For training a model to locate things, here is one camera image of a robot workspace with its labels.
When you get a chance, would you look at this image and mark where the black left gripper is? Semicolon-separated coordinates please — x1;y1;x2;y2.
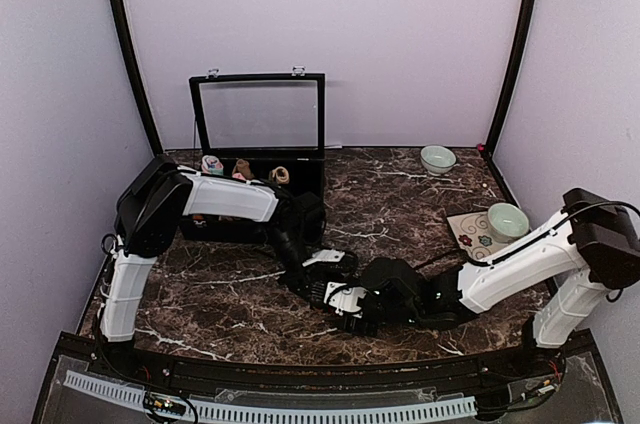
264;226;323;311

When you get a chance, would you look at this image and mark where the striped beige maroon sock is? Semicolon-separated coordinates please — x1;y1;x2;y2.
269;166;290;185

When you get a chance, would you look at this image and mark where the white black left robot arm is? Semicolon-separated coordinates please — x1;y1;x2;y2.
98;154;344;380

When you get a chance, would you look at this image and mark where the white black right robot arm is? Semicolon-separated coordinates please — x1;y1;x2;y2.
323;188;639;378

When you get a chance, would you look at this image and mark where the brown rolled sock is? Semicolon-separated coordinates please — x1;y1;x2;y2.
232;159;255;181

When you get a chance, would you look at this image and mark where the square floral plate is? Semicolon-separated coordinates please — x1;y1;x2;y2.
446;210;510;260

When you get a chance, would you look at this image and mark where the multicolour rolled sock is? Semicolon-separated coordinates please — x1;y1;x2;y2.
201;155;224;175

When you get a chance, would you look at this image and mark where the black box with glass lid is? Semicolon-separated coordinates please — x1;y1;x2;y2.
189;72;326;245

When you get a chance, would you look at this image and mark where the pale green bowl on plate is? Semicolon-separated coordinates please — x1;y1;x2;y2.
487;203;530;243

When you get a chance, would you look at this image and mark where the pale green bowl at back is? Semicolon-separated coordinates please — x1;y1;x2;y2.
420;145;457;176

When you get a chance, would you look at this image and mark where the small circuit board right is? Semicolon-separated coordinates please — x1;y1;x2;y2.
522;379;559;399

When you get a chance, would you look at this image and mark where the small circuit board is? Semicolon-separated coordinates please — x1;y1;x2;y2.
522;379;559;399
143;393;188;418

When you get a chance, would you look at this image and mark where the small circuit board left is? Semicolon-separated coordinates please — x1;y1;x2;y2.
143;393;188;418

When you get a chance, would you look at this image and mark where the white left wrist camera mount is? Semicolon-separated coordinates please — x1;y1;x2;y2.
302;249;345;268

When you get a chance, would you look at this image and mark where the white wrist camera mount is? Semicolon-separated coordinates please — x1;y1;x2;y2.
324;282;367;318
302;249;345;268

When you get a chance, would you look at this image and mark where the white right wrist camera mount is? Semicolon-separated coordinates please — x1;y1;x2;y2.
324;282;367;318

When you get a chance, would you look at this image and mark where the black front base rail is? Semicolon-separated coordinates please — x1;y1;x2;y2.
59;333;566;395

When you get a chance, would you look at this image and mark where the white slotted cable duct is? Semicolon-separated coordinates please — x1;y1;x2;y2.
62;369;478;424

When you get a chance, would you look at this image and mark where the black left frame post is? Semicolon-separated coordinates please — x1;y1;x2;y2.
109;0;163;155

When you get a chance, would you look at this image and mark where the black frame post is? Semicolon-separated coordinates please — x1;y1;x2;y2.
484;0;535;160
109;0;163;155

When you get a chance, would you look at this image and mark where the black right frame post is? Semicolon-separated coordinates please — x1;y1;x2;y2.
484;0;535;160

